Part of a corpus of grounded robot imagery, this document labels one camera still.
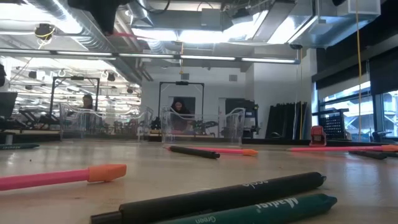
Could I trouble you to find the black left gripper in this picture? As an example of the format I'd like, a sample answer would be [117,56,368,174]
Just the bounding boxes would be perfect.
[67,0,129,36]

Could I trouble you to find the green crayon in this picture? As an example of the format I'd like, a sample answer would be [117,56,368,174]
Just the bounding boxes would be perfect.
[0,142,40,151]
[155,193,338,224]

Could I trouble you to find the black pen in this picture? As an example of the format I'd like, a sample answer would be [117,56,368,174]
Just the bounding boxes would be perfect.
[348,150,389,161]
[169,145,221,160]
[90,171,327,224]

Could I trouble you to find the pink pencil orange eraser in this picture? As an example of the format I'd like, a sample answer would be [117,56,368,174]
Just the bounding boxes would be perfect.
[286,144,398,153]
[166,146,259,157]
[0,164,127,192]

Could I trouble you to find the person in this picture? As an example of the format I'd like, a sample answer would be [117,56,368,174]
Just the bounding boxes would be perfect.
[170,97,193,133]
[81,93,95,110]

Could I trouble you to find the long ceiling light bar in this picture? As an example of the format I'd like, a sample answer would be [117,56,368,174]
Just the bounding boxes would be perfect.
[0,49,301,65]

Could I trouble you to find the clear plastic bin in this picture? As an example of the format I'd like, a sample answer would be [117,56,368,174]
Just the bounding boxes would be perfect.
[58,102,154,141]
[159,105,246,146]

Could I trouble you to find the dark computer monitor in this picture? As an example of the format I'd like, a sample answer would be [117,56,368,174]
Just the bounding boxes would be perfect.
[0,91,19,119]

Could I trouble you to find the black curtain panels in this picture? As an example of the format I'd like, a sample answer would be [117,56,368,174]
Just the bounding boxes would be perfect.
[266,101,308,140]

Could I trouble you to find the black pegboard cart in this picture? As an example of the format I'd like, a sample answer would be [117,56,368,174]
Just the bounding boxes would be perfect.
[312,108,351,141]

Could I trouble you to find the black office chair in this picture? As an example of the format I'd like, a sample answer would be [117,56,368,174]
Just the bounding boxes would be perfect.
[371,130,393,144]

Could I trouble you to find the black ceiling dome camera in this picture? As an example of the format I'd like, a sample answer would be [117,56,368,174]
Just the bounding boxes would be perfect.
[34,23,57,41]

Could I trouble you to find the black metal gantry frame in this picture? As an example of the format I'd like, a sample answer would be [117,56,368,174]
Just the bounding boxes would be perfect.
[158,81,205,110]
[49,75,101,110]

